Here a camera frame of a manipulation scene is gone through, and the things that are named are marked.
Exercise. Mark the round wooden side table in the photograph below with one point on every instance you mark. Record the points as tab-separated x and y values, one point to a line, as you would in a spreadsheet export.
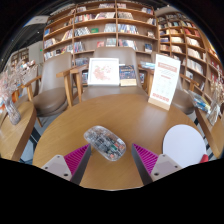
215	136
13	136

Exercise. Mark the distant wooden bookshelf unit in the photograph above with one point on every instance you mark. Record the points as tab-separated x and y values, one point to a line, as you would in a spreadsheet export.
20	56

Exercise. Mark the curved wooden bookshelf unit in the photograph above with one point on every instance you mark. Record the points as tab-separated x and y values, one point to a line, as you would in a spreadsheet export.
186	43

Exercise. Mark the white sign, wooden base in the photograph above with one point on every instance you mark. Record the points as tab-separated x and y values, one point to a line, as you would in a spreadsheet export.
165	80

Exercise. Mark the stack of colourful books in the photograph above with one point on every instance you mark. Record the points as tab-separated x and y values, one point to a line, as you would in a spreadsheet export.
200	101

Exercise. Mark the stack of blue books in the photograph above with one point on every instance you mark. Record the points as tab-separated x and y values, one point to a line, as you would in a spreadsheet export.
147	65

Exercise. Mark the dark book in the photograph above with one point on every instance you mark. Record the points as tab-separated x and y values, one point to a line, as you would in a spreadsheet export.
127	75

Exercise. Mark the transparent computer mouse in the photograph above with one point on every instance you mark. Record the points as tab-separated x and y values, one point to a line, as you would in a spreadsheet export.
105	142

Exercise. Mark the white mouse pad, red rest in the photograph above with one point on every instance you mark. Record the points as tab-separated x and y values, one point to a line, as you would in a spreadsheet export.
183	145

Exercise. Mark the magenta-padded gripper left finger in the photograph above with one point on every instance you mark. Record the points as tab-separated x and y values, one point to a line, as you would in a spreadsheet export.
76	159

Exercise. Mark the brown armchair, wooden arms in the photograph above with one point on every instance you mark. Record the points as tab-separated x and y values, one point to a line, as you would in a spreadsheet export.
111	91
53	93
183	100

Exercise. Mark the white framed floral picture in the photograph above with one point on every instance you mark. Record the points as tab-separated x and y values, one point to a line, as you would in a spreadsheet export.
103	71

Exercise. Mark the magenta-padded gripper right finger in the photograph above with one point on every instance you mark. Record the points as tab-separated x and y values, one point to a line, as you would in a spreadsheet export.
146	159

